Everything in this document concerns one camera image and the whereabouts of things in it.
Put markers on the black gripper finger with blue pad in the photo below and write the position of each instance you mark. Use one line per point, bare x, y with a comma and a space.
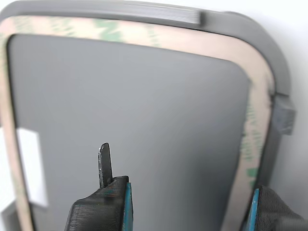
101, 211
272, 207

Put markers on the tan rectangular frame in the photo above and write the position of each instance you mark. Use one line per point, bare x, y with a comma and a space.
192, 45

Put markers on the grey holder with black legs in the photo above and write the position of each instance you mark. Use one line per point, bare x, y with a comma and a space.
125, 108

